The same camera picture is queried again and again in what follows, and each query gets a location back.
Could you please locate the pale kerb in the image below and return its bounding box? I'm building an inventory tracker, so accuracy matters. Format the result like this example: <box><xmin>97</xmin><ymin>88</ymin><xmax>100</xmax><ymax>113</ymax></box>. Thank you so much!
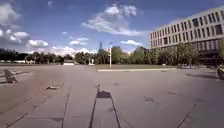
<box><xmin>97</xmin><ymin>67</ymin><xmax>178</xmax><ymax>73</ymax></box>

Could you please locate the large pale office building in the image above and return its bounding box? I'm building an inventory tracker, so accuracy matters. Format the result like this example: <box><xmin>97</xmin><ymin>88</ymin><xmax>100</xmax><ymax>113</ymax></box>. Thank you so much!
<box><xmin>148</xmin><ymin>5</ymin><xmax>224</xmax><ymax>66</ymax></box>

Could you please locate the white pole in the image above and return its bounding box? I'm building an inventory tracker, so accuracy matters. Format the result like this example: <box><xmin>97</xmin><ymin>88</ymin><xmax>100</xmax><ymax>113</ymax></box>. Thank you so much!
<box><xmin>108</xmin><ymin>42</ymin><xmax>113</xmax><ymax>69</ymax></box>

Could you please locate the small white building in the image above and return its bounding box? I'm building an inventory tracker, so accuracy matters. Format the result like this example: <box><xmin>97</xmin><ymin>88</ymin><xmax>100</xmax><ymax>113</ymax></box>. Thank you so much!
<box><xmin>62</xmin><ymin>59</ymin><xmax>76</xmax><ymax>66</ymax></box>

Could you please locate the row of trees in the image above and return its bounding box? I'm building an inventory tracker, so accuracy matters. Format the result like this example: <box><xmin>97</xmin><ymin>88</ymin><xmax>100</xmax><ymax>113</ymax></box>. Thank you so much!
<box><xmin>0</xmin><ymin>42</ymin><xmax>224</xmax><ymax>67</ymax></box>

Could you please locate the grey paved plaza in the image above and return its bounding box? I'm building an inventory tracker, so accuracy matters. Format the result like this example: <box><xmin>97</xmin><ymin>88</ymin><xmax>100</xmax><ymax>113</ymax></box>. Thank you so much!
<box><xmin>0</xmin><ymin>64</ymin><xmax>224</xmax><ymax>128</ymax></box>

